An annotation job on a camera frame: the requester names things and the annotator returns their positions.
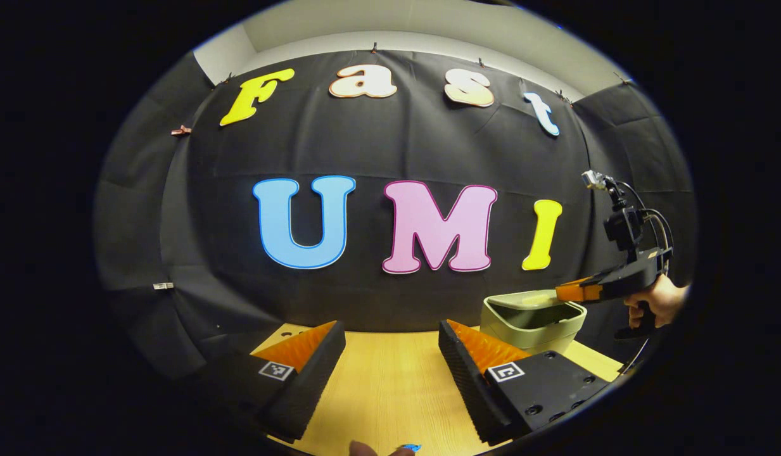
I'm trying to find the black backdrop cloth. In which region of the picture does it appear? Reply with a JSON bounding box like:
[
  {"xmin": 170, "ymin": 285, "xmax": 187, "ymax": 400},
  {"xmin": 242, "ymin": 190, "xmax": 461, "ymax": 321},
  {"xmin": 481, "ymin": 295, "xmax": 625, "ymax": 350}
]
[{"xmin": 94, "ymin": 47, "xmax": 695, "ymax": 381}]

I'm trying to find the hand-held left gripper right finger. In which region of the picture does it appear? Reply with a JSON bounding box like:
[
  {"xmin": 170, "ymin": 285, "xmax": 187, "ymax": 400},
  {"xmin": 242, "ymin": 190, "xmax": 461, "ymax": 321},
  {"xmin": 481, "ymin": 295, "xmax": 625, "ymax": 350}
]
[{"xmin": 438, "ymin": 319, "xmax": 613, "ymax": 446}]

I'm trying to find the wooden desktop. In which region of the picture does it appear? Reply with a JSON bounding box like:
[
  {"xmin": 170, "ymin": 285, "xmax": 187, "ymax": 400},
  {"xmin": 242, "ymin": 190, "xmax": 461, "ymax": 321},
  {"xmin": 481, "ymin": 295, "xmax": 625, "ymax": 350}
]
[{"xmin": 251, "ymin": 323, "xmax": 624, "ymax": 456}]

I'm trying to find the green desktop garbage bin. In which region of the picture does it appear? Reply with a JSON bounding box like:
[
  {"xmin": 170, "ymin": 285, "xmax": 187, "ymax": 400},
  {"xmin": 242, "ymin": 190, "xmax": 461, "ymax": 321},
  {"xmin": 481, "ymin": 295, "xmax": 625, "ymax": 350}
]
[{"xmin": 480, "ymin": 289, "xmax": 588, "ymax": 357}]

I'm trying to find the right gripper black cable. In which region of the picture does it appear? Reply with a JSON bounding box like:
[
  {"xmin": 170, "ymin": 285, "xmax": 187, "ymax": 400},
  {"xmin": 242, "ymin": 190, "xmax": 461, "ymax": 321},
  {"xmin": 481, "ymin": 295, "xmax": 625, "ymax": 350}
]
[{"xmin": 620, "ymin": 338, "xmax": 652, "ymax": 376}]

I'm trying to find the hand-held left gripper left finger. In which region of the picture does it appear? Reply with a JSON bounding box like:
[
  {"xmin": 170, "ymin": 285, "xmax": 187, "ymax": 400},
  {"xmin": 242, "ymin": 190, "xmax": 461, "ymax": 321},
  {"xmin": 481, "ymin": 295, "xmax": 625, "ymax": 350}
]
[{"xmin": 187, "ymin": 320, "xmax": 347, "ymax": 444}]

